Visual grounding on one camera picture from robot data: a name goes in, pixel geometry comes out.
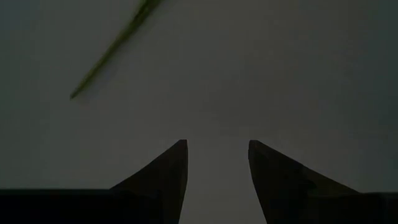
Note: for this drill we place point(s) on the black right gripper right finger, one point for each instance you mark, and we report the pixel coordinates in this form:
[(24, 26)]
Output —
[(273, 180)]

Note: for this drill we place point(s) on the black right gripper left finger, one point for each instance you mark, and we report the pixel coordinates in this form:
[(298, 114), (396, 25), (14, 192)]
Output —
[(172, 174)]

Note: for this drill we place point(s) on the red flower bunch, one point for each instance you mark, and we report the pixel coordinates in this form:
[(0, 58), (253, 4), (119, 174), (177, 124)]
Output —
[(119, 40)]

